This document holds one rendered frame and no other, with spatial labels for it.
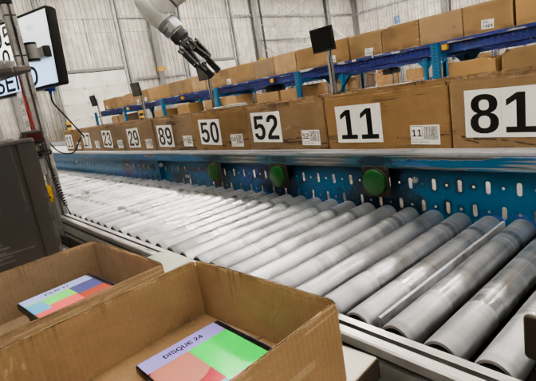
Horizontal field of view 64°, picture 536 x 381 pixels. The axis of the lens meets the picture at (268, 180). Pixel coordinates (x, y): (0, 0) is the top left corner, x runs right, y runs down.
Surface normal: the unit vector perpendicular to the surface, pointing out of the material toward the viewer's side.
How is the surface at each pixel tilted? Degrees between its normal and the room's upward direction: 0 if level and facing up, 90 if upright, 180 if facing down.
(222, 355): 0
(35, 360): 89
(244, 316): 88
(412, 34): 90
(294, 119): 90
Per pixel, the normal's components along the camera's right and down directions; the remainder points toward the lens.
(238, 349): -0.15, -0.97
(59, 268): 0.69, 0.03
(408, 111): -0.73, 0.25
